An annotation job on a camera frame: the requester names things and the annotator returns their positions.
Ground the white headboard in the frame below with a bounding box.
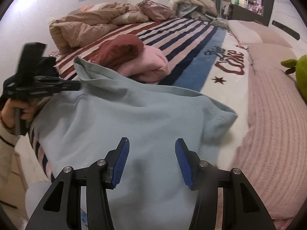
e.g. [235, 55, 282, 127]
[268, 0, 306, 58]

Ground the striped fleece blanket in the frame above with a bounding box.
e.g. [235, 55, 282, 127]
[30, 19, 250, 180]

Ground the dark navy garment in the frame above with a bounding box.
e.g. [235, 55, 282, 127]
[3, 57, 59, 90]

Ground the cream blanket pile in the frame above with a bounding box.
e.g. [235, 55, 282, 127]
[169, 0, 218, 18]

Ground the maroon folded garment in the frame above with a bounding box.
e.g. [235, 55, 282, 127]
[90, 34, 144, 70]

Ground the green plush toy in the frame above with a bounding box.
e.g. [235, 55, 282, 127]
[281, 55, 307, 101]

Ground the pink far pillow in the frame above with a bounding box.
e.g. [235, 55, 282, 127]
[228, 20, 292, 48]

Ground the pink folded garment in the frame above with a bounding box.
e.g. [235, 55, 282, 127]
[117, 46, 172, 83]

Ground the dark shelf with items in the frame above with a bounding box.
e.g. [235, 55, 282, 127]
[220, 0, 275, 26]

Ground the cream ribbed sleeve forearm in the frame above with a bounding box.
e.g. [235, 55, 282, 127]
[0, 123, 19, 187]

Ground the person's left hand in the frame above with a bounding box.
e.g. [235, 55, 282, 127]
[1, 99, 38, 130]

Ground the light blue sweatshirt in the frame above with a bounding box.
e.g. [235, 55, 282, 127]
[30, 57, 237, 229]

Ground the pink shiny bag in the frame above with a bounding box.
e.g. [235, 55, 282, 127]
[136, 0, 173, 22]

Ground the black camera box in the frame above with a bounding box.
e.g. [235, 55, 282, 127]
[16, 42, 47, 79]

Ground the brown pink crumpled duvet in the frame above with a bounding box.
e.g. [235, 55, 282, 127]
[49, 2, 150, 55]

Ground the pink ribbed pillow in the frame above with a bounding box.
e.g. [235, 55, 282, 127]
[233, 43, 306, 220]

